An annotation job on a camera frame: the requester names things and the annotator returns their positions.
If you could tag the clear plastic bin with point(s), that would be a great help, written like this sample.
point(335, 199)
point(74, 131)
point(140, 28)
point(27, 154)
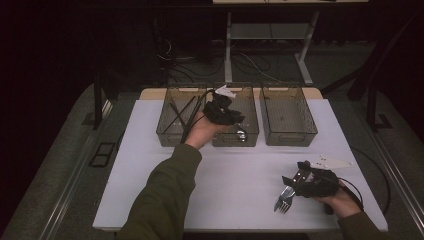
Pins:
point(248, 110)
point(286, 116)
point(170, 133)

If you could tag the person's right hand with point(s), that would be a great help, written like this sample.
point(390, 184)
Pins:
point(343, 205)

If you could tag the white table sheet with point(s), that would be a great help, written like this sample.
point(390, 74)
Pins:
point(240, 186)

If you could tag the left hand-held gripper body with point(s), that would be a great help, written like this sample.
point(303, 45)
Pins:
point(218, 111)

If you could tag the black metal stand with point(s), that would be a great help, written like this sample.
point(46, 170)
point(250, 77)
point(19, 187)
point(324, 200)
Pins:
point(97, 100)
point(371, 100)

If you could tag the white metal desk frame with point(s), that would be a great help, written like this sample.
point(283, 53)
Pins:
point(228, 50)

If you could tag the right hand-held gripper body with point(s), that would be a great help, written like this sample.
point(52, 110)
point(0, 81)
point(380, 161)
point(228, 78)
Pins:
point(320, 185)

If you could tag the person's left hand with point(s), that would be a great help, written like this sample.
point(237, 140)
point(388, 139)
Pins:
point(201, 131)

